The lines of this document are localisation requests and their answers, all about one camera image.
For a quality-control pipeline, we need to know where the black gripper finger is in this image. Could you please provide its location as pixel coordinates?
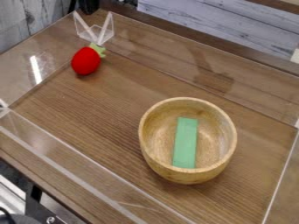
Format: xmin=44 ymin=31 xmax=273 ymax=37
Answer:
xmin=78 ymin=0 xmax=99 ymax=15

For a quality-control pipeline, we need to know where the red plush strawberry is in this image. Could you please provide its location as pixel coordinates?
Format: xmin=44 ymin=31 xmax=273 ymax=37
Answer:
xmin=70 ymin=43 xmax=105 ymax=75

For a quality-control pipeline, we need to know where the wooden oval bowl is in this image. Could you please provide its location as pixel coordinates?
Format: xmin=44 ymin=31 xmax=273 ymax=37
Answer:
xmin=137 ymin=97 xmax=237 ymax=185

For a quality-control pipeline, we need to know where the green rectangular block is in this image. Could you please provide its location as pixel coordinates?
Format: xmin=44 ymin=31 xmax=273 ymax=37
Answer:
xmin=172 ymin=117 xmax=199 ymax=169

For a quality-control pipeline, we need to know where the clear acrylic tray wall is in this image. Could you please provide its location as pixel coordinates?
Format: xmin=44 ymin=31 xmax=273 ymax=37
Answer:
xmin=0 ymin=12 xmax=299 ymax=224

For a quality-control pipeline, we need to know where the black metal table frame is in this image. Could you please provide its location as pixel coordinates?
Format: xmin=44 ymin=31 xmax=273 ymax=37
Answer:
xmin=0 ymin=158 xmax=80 ymax=224

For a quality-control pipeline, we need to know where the black cable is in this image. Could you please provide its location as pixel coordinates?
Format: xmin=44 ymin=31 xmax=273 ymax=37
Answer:
xmin=0 ymin=205 xmax=18 ymax=224

